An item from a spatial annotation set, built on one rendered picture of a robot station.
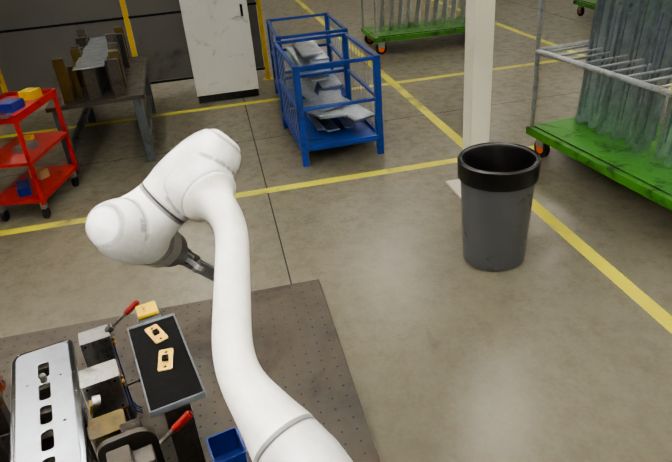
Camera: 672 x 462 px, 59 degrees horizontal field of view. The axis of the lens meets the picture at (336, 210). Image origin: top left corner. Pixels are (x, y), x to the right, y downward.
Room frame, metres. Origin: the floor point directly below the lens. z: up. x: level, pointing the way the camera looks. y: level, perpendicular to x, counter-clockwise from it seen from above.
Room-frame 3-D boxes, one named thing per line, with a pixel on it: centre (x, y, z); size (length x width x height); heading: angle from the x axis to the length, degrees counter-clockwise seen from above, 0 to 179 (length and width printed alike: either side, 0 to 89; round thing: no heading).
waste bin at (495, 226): (3.37, -1.03, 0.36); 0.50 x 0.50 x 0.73
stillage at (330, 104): (5.83, 0.00, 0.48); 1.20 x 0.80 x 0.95; 11
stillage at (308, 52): (7.22, 0.18, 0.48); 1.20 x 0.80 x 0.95; 9
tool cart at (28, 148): (4.84, 2.62, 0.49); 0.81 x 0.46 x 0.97; 178
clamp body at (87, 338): (1.51, 0.78, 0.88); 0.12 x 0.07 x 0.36; 114
